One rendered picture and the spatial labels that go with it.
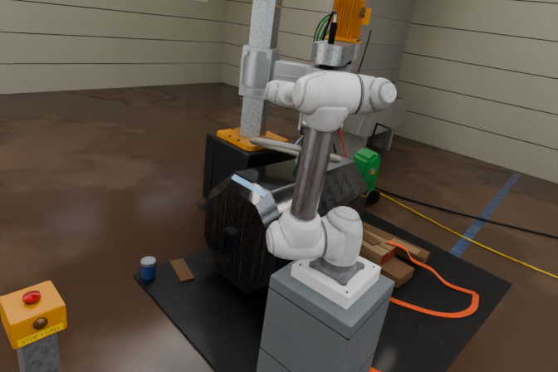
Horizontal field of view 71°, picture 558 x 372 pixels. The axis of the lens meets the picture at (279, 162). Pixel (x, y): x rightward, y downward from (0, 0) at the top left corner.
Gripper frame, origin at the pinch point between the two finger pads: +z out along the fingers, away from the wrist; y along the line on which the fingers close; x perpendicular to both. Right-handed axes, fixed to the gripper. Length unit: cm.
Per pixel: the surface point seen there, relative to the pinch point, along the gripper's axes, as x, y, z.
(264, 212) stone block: 9, 53, 29
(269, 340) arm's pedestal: -2, -8, 77
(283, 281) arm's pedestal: -1, -19, 47
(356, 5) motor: -28, 103, -128
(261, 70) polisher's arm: 32, 136, -72
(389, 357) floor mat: -83, 46, 98
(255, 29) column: 43, 134, -103
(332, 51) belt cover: -10, 53, -75
